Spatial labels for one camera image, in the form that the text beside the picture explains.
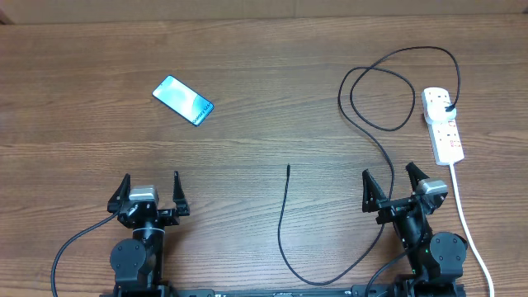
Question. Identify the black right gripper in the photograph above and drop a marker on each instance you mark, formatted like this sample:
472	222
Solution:
371	195

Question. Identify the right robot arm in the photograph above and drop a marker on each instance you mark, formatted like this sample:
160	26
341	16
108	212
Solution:
436	259

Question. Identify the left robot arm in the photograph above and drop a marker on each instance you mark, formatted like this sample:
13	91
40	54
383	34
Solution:
138	261

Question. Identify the white charger adapter plug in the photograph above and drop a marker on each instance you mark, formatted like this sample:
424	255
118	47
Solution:
437	113

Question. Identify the blue Galaxy smartphone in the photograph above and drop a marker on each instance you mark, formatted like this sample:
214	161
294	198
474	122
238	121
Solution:
182	99

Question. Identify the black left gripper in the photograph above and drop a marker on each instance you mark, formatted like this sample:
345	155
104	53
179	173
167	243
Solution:
171	218

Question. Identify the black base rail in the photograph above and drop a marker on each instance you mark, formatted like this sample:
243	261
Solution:
354	291

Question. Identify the white power strip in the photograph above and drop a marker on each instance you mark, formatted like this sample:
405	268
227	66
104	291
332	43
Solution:
445	137

